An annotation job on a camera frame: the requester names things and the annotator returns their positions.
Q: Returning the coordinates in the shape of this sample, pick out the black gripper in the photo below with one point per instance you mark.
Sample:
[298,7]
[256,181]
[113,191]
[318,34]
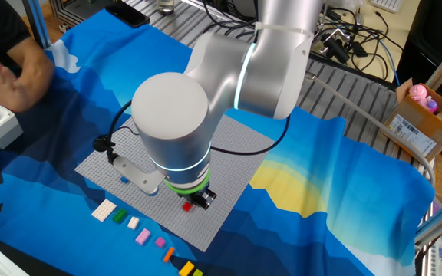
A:
[192,196]

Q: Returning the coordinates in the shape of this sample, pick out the red Lego brick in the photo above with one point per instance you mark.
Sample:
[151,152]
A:
[187,207]

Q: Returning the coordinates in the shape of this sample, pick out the gray Lego baseplate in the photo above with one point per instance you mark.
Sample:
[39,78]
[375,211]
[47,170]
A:
[228,172]

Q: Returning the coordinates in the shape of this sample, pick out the blue Lego brick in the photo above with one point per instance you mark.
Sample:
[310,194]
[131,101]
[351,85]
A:
[124,179]

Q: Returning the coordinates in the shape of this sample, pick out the large white Lego plate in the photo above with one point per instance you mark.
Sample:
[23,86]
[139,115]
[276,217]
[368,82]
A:
[104,210]

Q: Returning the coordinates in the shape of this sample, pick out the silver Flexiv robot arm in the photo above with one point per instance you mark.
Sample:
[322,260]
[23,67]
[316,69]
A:
[175,115]

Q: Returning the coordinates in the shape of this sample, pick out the small magenta Lego brick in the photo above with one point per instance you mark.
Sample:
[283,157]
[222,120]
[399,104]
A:
[160,242]

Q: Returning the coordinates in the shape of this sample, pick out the orange Lego brick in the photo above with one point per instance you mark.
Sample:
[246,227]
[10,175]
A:
[168,254]

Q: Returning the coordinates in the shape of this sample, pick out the light pink Lego brick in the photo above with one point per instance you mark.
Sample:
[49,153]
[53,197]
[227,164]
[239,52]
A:
[142,236]

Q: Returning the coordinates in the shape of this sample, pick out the small white Lego brick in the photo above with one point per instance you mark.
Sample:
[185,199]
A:
[133,223]

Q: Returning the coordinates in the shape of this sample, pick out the yellow Lego brick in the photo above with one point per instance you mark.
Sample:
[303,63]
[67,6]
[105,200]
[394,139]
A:
[186,269]

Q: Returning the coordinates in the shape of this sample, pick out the lime green Lego brick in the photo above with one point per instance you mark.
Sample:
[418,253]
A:
[197,273]

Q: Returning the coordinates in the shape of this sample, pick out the person's left hand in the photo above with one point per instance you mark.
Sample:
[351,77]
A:
[6,90]

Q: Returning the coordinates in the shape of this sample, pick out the blue landscape print cloth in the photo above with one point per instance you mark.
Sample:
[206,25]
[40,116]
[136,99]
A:
[301,172]

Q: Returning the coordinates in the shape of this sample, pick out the clear drinking glass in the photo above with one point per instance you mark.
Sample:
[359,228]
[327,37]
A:
[165,5]

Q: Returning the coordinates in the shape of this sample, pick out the black smartphone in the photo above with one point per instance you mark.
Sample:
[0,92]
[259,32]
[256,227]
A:
[127,13]

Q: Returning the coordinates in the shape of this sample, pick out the open cardboard box with label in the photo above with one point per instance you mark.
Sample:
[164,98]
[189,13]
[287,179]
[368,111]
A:
[416,119]

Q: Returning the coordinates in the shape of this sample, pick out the pink pig toy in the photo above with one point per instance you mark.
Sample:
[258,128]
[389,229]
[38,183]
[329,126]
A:
[417,92]

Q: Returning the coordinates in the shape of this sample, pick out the purple toy bottle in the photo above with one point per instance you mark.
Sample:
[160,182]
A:
[431,105]

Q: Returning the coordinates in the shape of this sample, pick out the white keyboard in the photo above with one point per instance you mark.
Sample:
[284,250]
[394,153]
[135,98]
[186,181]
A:
[388,4]

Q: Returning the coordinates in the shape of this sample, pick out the black cabinet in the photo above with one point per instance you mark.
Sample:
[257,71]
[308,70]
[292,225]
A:
[436,30]

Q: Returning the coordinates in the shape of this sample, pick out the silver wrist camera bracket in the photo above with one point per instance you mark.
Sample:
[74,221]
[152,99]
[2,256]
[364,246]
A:
[140,178]

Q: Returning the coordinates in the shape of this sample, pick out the aluminium frame rail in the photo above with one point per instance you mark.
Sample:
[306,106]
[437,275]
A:
[441,218]

